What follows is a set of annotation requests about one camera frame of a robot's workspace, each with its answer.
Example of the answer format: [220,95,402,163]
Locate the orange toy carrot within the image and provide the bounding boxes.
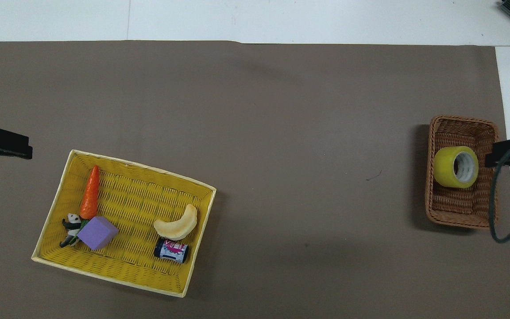
[79,165,100,220]

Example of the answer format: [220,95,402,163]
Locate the small printed can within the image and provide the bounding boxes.
[154,237,190,264]

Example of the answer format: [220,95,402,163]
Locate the brown wicker basket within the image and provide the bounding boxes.
[425,115,500,230]

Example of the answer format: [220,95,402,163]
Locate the yellow tape roll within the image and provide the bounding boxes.
[433,146,479,189]

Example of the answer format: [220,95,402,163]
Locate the yellow woven basket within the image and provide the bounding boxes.
[31,149,217,298]

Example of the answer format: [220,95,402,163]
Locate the pale toy banana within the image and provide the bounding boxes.
[153,203,198,241]

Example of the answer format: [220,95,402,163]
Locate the panda figurine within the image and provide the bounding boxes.
[59,213,88,248]

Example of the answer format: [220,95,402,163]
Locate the purple foam block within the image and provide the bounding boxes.
[77,216,119,251]

